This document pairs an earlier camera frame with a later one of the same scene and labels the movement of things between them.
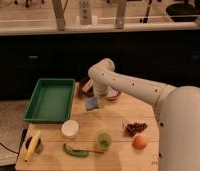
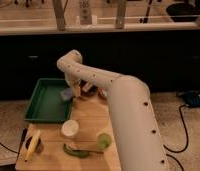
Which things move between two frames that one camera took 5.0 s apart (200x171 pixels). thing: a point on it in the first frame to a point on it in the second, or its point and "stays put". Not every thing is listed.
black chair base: [183, 12] stays put
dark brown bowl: [79, 92] stays put
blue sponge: [91, 104] to [67, 93]
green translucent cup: [104, 140] stays put
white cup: [69, 128] stays put
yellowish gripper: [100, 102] to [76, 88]
